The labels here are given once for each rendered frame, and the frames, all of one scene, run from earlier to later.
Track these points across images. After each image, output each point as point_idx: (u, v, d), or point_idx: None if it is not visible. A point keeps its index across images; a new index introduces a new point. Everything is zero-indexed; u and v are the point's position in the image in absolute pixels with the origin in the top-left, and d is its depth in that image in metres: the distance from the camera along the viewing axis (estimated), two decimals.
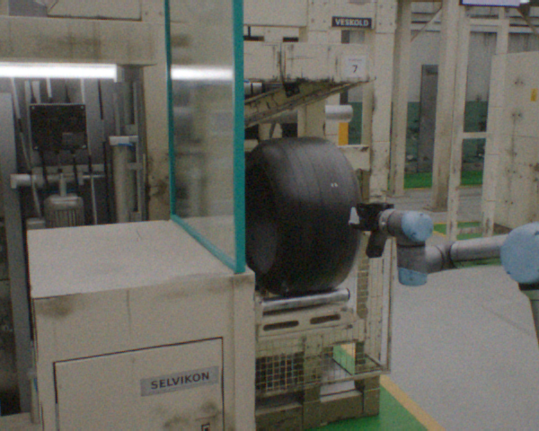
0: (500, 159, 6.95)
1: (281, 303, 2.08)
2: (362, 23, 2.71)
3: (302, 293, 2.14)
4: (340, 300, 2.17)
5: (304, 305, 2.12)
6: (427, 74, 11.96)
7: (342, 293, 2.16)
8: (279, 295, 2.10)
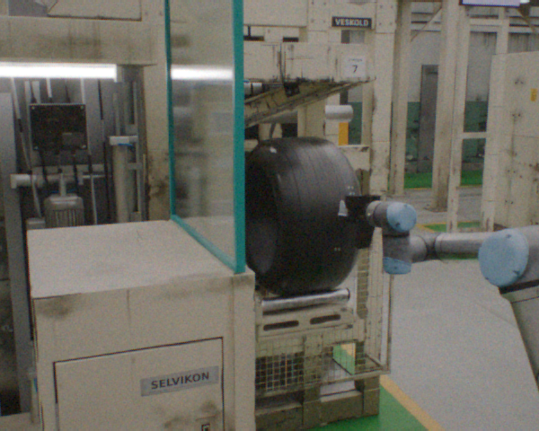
0: (500, 159, 6.95)
1: None
2: (362, 23, 2.71)
3: (305, 305, 2.12)
4: None
5: (301, 294, 2.14)
6: (427, 74, 11.96)
7: None
8: (280, 309, 2.10)
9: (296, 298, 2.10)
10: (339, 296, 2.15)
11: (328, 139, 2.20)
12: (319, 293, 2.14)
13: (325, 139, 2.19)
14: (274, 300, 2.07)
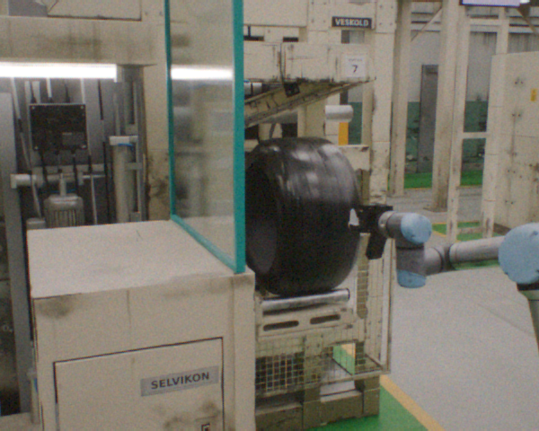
0: (500, 159, 6.95)
1: None
2: (362, 23, 2.71)
3: (306, 302, 2.11)
4: None
5: None
6: (427, 74, 11.96)
7: (340, 301, 2.19)
8: (282, 307, 2.08)
9: (294, 294, 2.11)
10: (338, 291, 2.16)
11: (362, 232, 2.02)
12: (316, 291, 2.15)
13: (359, 233, 2.01)
14: (272, 297, 2.09)
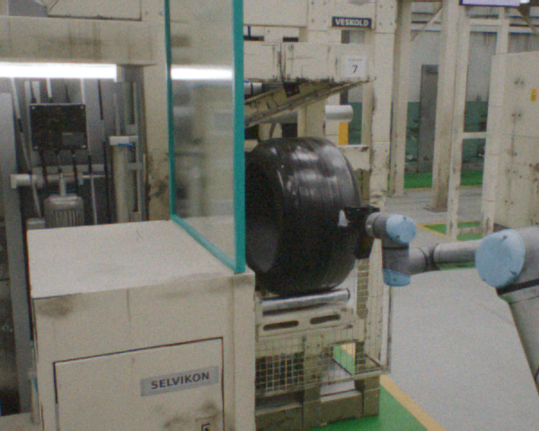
0: (500, 159, 6.95)
1: None
2: (362, 23, 2.71)
3: (306, 303, 2.11)
4: None
5: None
6: (427, 74, 11.96)
7: None
8: (282, 308, 2.09)
9: (294, 295, 2.11)
10: (339, 293, 2.16)
11: (356, 265, 2.07)
12: (317, 291, 2.15)
13: (353, 266, 2.07)
14: (272, 297, 2.08)
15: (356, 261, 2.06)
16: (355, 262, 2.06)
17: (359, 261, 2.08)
